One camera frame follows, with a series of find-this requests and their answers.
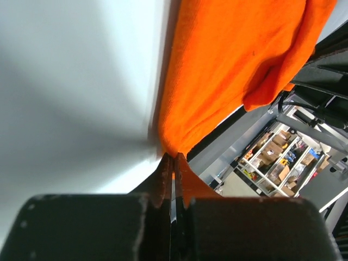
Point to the background storage shelf with boxes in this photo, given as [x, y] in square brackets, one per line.
[280, 161]

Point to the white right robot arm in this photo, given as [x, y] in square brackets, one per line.
[322, 82]

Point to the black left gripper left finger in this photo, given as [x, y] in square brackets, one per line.
[157, 186]

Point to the orange t shirt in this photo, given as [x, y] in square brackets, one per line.
[227, 54]

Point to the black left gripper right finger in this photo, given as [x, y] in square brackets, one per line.
[188, 185]

